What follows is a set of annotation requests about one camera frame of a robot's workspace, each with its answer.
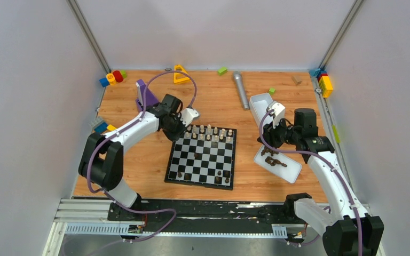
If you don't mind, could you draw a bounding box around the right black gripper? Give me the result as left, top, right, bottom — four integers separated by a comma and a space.
257, 115, 300, 149

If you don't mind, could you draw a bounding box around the black white chessboard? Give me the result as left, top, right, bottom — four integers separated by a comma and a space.
164, 124, 238, 190

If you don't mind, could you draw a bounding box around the silver microphone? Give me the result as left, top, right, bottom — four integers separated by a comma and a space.
232, 71, 249, 110

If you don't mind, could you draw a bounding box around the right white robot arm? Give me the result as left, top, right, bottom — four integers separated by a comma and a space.
257, 105, 384, 255

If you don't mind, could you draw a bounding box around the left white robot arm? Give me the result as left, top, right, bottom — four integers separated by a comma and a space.
78, 94, 200, 220

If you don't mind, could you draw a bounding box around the dark chess pieces pile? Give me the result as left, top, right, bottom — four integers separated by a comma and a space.
261, 146, 288, 167

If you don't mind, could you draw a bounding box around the purple metronome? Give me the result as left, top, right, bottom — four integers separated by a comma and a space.
135, 79, 159, 112

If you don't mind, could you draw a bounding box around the yellow triangle toy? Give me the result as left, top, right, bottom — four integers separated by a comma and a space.
173, 65, 191, 85

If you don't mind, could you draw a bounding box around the white box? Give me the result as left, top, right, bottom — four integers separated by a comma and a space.
249, 93, 274, 126

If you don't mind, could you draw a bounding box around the white box lid tray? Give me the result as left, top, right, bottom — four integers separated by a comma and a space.
254, 146, 302, 183

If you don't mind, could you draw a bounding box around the red cylinder block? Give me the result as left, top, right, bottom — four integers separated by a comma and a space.
113, 70, 124, 83

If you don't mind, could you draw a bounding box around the small yellow block left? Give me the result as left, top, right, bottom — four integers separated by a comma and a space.
106, 125, 117, 132

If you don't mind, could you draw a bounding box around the yellow cylinder block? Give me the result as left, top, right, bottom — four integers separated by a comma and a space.
106, 73, 117, 86

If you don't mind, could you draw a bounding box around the green block top centre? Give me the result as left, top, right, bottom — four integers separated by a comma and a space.
217, 67, 228, 76

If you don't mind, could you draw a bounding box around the grey blue brick left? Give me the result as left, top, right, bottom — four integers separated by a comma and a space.
89, 116, 108, 134

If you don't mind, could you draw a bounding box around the blue block left corner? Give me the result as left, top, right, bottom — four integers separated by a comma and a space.
99, 77, 110, 87

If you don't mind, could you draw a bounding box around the brown wooden block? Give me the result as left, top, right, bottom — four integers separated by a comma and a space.
291, 76, 302, 85

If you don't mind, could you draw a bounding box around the yellow brick stack right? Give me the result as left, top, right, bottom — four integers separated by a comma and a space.
319, 75, 333, 98

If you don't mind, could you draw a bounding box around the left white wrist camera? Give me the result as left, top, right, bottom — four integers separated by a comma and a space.
180, 107, 200, 127

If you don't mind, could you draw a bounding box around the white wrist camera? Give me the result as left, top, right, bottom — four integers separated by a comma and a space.
180, 107, 200, 127
266, 101, 286, 128

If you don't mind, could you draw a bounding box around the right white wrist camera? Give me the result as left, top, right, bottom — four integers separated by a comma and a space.
266, 101, 286, 128

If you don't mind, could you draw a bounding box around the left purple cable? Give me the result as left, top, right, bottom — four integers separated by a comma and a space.
85, 70, 198, 244

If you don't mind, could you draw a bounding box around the purple cable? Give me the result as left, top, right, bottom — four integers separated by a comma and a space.
258, 107, 364, 256
85, 70, 198, 244

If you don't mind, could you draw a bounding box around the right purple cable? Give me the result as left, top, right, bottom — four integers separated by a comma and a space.
258, 107, 364, 256

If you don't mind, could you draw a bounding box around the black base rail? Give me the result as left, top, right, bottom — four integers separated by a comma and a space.
107, 199, 313, 236

